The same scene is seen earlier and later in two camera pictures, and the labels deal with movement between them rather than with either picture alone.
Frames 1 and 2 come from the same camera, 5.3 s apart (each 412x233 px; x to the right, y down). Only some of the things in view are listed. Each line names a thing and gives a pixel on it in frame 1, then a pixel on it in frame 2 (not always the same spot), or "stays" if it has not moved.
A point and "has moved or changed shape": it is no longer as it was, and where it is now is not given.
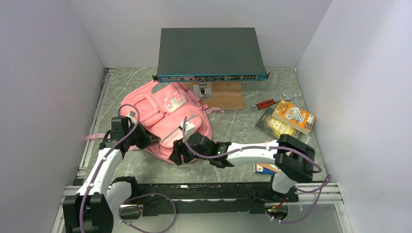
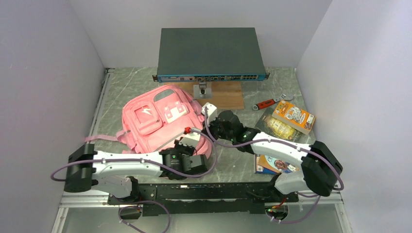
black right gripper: (176, 156) → (211, 124)
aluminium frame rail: (89, 143) stays
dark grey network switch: (209, 55) stays
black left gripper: (148, 138) → (182, 143)
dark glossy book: (275, 127) stays
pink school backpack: (161, 107) has moved or changed shape
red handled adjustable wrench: (283, 97) stays
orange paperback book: (294, 117) stays
